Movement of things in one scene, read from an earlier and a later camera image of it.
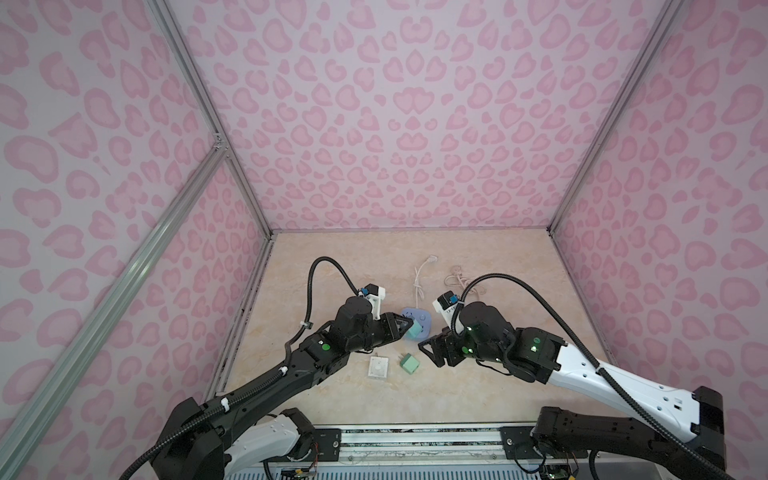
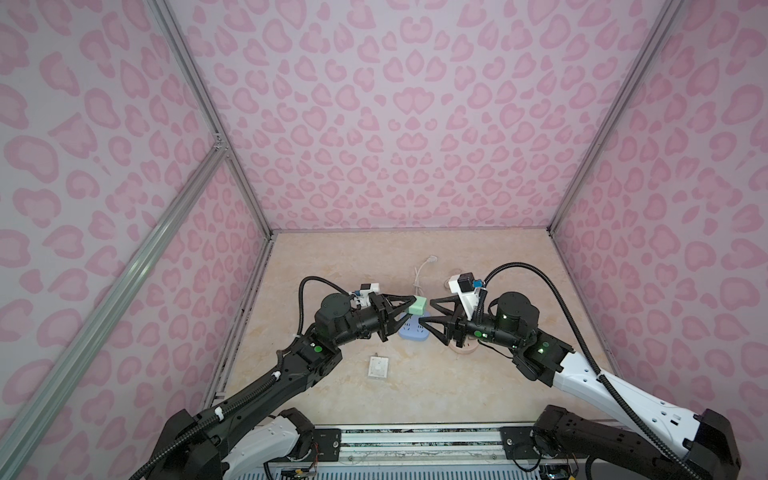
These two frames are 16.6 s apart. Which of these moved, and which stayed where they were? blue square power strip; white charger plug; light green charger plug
Moved: light green charger plug
Stayed: blue square power strip; white charger plug
